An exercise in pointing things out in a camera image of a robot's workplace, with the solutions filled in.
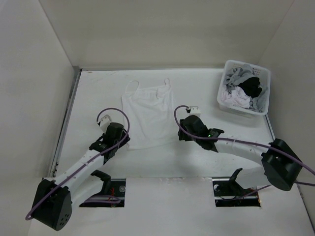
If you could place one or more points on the black tank top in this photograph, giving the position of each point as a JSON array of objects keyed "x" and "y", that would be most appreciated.
[{"x": 251, "y": 87}]

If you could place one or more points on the white tank top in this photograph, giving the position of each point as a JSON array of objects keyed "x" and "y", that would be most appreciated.
[{"x": 150, "y": 113}]

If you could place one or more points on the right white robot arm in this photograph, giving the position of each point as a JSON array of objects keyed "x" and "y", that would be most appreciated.
[{"x": 278, "y": 165}]

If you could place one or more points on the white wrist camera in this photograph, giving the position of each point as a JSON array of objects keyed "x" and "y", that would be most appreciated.
[
  {"x": 104, "y": 123},
  {"x": 193, "y": 111}
]

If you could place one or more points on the white plastic laundry basket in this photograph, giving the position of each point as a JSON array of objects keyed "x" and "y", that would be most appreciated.
[{"x": 263, "y": 73}]

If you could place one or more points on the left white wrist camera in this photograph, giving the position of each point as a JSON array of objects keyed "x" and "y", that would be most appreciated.
[{"x": 104, "y": 123}]

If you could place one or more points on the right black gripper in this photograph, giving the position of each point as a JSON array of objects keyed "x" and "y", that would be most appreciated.
[{"x": 182, "y": 132}]

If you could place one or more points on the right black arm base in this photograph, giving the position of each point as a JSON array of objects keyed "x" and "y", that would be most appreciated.
[{"x": 228, "y": 193}]

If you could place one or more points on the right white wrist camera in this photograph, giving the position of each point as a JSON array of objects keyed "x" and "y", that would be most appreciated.
[{"x": 193, "y": 111}]

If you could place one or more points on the pale pink tank top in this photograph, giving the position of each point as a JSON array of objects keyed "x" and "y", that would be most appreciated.
[{"x": 236, "y": 97}]

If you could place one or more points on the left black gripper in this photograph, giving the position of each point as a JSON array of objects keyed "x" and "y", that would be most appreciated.
[{"x": 125, "y": 141}]

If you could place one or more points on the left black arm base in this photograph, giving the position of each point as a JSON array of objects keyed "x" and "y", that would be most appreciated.
[{"x": 111, "y": 195}]

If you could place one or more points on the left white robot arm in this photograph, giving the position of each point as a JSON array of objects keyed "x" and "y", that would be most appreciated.
[{"x": 57, "y": 198}]

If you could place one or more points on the grey tank top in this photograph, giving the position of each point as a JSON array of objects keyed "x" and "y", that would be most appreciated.
[{"x": 237, "y": 75}]

